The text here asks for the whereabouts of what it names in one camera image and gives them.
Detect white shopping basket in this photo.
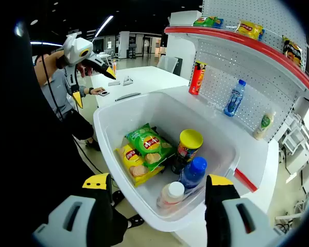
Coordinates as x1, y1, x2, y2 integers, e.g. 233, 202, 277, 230
93, 90, 244, 232

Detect green chip bag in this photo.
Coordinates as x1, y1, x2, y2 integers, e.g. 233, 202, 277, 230
193, 15, 218, 28
125, 122, 176, 172

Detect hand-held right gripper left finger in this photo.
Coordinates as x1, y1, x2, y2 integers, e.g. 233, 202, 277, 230
32, 172, 114, 247

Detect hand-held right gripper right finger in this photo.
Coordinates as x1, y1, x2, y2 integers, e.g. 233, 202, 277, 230
204, 174, 281, 247

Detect clear water bottle blue cap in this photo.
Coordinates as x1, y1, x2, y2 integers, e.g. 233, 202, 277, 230
223, 79, 247, 118

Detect white office desk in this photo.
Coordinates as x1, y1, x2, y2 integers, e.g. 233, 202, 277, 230
278, 97, 309, 181

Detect person in black shirt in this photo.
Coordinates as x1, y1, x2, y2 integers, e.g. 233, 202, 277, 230
0, 17, 129, 247

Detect ceiling light strip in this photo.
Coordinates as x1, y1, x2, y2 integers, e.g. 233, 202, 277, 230
94, 15, 114, 38
30, 41, 64, 47

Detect grey office chair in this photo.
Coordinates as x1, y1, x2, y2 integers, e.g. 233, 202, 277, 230
157, 56, 180, 74

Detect dark chip can yellow lid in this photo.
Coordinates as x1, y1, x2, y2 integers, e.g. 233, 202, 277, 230
170, 129, 204, 175

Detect person's left hand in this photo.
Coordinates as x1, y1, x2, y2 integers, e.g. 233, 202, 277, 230
76, 62, 94, 79

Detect white snack and drink counter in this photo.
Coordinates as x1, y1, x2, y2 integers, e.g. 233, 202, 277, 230
154, 0, 309, 206

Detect red chip can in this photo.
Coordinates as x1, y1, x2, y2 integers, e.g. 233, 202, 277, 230
188, 61, 208, 96

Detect person's black shoe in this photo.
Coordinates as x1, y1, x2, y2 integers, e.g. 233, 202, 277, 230
126, 215, 145, 229
112, 190, 125, 207

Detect cream drink bottle green label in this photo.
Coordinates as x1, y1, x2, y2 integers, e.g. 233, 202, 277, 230
252, 110, 276, 141

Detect black floor cables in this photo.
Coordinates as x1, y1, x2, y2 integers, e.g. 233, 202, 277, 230
274, 213, 294, 232

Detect white table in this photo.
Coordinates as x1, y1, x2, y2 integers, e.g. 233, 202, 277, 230
91, 66, 280, 247

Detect blue drink bottle blue cap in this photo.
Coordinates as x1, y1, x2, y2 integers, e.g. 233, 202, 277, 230
177, 156, 208, 193

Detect pink milk bottle white cap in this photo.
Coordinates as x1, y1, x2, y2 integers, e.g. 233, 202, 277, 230
156, 181, 185, 214

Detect black yellow chip bag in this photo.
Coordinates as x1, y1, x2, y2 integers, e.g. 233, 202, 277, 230
282, 36, 303, 69

